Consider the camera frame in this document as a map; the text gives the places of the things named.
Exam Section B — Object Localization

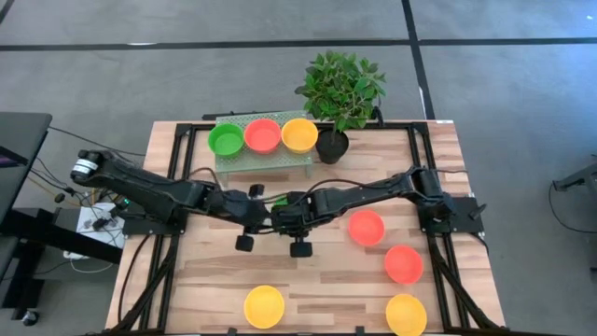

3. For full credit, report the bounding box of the green plant in black pot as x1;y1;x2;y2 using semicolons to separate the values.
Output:
294;49;388;165

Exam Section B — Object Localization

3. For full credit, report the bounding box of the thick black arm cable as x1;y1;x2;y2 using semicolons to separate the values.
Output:
117;232;153;326

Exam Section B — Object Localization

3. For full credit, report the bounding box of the black desk leg frame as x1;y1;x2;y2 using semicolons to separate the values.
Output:
0;207;123;323

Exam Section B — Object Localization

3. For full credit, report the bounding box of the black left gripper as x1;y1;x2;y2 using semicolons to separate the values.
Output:
218;183;274;253

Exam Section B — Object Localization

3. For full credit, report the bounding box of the black aluminium table frame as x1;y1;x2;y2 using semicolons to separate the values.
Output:
111;121;503;336

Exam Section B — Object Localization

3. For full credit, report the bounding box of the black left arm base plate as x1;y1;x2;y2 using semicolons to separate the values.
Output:
121;204;187;236

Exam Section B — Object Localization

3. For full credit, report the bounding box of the thin black floor cable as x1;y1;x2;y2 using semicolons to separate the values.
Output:
49;125;146;157

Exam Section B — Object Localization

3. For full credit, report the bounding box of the green perforated metal rack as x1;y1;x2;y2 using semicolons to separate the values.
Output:
213;109;314;187

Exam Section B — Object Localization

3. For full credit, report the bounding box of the white floor cable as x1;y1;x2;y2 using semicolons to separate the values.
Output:
62;250;116;275

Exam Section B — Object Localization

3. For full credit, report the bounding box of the curved black floor cable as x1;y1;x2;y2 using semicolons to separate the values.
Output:
547;184;597;245

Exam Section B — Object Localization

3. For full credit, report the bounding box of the grey metal stand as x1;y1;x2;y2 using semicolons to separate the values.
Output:
552;156;597;192

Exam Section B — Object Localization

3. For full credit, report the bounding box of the yellow plastic mini bowl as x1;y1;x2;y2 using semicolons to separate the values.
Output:
384;293;428;336
281;118;320;155
243;285;285;329

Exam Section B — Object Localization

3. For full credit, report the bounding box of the black desk top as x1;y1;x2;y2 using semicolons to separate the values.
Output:
0;111;53;225

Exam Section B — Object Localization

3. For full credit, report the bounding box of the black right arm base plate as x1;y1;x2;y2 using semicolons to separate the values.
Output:
419;195;486;234

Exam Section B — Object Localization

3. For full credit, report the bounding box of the red plastic mini bowl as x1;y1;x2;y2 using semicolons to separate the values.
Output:
347;209;386;247
243;118;283;155
383;245;424;286

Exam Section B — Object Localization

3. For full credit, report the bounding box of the white power strip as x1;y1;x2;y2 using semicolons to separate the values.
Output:
76;203;126;248

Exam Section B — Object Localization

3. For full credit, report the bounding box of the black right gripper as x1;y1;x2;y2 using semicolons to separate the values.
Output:
270;198;314;259

